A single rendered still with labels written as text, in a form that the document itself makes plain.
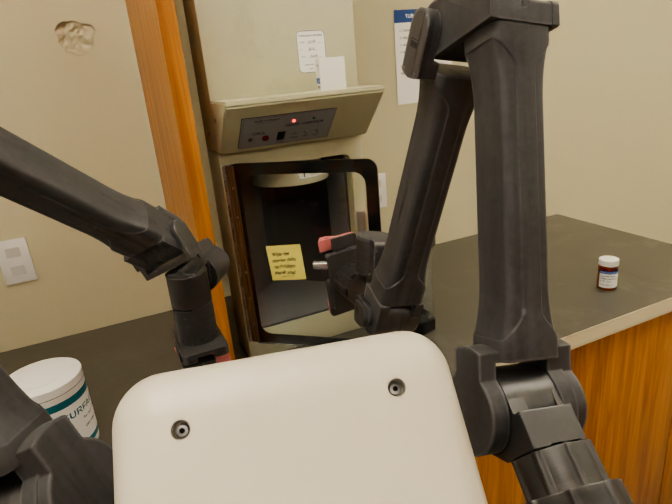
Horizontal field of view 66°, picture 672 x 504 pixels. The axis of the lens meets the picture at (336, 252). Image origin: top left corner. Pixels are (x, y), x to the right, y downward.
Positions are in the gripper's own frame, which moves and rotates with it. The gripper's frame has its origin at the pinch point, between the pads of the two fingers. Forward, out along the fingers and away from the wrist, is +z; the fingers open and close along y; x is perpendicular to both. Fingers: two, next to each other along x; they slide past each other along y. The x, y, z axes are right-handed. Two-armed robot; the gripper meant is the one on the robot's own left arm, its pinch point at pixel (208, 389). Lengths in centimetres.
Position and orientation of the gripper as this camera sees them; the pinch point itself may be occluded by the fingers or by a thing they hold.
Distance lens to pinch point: 85.0
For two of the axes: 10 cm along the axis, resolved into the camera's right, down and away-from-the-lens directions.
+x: -9.0, 2.1, -3.8
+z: 0.8, 9.4, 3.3
